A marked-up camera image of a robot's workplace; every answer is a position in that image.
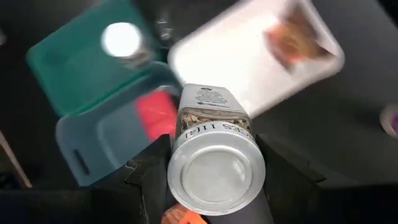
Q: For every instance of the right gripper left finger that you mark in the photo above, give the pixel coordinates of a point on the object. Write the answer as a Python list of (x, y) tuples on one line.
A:
[(77, 208)]

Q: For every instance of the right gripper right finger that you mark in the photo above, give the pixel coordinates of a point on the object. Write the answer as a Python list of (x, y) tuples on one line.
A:
[(311, 208)]

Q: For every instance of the white lid seasoning jar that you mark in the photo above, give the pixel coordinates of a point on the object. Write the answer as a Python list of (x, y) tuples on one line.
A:
[(122, 40), (214, 174)]

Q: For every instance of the orange spice packet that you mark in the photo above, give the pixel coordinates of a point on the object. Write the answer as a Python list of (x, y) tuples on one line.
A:
[(180, 216), (295, 40)]

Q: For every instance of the purple label spice jar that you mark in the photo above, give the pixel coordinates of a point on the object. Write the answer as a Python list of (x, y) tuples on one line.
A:
[(390, 121)]

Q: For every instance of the blue-grey plastic bin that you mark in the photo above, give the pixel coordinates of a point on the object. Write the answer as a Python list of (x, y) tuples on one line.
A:
[(102, 146)]

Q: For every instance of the black table mat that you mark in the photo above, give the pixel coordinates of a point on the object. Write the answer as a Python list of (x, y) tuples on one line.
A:
[(342, 124)]

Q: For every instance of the teal translucent plastic bin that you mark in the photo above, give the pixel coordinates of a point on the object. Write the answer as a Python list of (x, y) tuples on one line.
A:
[(71, 68)]

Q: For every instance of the white plastic bin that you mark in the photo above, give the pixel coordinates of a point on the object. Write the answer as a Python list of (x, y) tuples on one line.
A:
[(224, 56)]

